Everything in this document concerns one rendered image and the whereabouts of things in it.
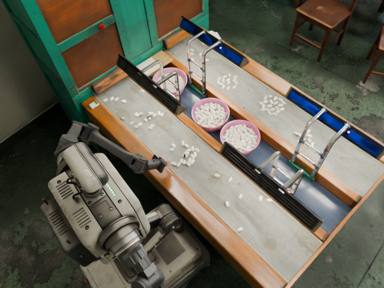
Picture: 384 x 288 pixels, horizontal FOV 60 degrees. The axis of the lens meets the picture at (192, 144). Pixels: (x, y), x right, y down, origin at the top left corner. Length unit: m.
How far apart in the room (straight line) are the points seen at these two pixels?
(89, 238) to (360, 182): 1.62
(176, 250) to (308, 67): 2.51
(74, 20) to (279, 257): 1.82
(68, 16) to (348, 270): 2.57
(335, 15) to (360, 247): 2.24
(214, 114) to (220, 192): 0.60
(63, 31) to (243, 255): 1.67
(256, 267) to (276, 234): 0.22
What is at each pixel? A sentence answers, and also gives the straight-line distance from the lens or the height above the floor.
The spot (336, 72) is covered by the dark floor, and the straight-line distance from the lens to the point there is 3.92.
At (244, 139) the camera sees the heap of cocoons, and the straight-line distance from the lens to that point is 2.25.
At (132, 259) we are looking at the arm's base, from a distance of 1.26.
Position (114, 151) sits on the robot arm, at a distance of 1.89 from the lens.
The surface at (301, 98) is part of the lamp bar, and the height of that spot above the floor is 1.09.
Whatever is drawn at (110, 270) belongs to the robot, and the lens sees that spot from 2.24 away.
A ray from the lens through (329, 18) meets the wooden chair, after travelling 3.79.
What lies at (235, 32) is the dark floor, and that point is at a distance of 4.19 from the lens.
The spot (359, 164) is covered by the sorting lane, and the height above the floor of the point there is 0.74.
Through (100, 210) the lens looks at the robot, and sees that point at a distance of 1.29.
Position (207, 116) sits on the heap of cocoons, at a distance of 2.34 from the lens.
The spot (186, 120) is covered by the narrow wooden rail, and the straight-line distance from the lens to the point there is 2.30.
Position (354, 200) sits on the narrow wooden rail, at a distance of 2.16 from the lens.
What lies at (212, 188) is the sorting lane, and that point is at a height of 0.74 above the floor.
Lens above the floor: 2.59
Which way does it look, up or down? 57 degrees down
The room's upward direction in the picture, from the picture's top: 5 degrees counter-clockwise
